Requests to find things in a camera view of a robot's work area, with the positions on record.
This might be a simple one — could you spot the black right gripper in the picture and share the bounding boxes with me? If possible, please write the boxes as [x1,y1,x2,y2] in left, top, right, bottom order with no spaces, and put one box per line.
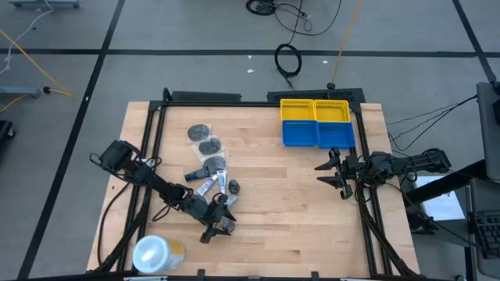
[313,146,363,201]

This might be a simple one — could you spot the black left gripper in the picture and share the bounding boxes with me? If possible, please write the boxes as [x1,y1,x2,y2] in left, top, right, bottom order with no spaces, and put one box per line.
[190,192,238,244]

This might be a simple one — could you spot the white blue sachet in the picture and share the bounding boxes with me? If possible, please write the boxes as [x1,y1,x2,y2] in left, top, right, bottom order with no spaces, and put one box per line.
[195,174,219,197]

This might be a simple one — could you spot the dark navy tube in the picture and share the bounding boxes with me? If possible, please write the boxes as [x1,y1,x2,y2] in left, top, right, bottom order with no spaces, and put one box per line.
[184,169,206,183]

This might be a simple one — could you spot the black puff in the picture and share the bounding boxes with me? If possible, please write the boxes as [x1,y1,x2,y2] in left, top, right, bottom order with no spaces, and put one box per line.
[186,123,213,144]
[197,136,223,156]
[202,154,228,176]

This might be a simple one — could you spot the blue plastic basket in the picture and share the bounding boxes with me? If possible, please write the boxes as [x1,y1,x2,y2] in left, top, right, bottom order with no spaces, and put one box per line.
[281,119,320,148]
[317,121,357,150]

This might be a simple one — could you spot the white yellow wipes canister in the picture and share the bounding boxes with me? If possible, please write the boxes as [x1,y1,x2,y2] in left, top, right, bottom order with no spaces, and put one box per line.
[131,234,186,275]

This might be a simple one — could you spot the black perforated box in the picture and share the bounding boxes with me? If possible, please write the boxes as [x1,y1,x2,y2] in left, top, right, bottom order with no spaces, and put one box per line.
[266,87,366,104]

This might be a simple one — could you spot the white sheet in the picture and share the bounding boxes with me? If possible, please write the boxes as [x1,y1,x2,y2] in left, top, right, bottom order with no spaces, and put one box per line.
[412,174,466,222]

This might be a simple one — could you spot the black desk leg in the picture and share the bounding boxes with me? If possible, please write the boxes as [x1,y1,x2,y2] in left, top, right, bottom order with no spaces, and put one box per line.
[404,158,489,235]

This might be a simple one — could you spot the black flat box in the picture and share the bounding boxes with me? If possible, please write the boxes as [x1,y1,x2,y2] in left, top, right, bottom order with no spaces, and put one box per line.
[170,90,243,103]

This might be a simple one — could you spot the grey panel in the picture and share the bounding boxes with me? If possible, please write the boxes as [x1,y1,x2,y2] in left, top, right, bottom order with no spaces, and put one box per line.
[475,80,500,183]

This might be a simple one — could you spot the black laptop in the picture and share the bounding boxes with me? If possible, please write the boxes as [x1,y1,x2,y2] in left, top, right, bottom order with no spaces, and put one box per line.
[467,177,500,279]

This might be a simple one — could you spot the black cart wheel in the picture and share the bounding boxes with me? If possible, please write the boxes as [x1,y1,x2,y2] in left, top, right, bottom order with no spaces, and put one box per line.
[0,119,16,141]

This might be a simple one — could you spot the grey table foot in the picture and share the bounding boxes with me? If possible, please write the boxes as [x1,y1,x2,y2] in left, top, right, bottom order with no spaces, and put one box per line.
[0,86,41,99]
[7,0,81,9]

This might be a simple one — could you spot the coiled black cable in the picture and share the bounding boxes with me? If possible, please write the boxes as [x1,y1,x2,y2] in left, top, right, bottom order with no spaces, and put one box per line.
[273,42,303,89]

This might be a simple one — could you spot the black aluminium frame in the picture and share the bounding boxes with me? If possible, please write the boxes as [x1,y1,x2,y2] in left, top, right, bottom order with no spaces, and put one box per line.
[91,87,421,280]

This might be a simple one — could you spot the yellow hanging cable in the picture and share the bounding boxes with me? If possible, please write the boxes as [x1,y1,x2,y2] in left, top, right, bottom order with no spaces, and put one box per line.
[330,0,364,85]

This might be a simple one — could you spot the thin black cables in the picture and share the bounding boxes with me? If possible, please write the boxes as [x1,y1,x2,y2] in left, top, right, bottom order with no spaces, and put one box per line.
[386,93,480,152]

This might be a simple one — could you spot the tangled black cable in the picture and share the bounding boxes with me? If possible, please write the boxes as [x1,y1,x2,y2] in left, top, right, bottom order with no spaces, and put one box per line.
[245,0,343,37]

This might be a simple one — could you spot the yellow floor cable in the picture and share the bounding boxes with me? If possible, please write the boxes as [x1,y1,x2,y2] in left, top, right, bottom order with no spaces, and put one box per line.
[0,29,75,115]

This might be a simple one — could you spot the white floor cable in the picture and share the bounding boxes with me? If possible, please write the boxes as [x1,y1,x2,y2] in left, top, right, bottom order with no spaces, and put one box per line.
[0,0,55,77]

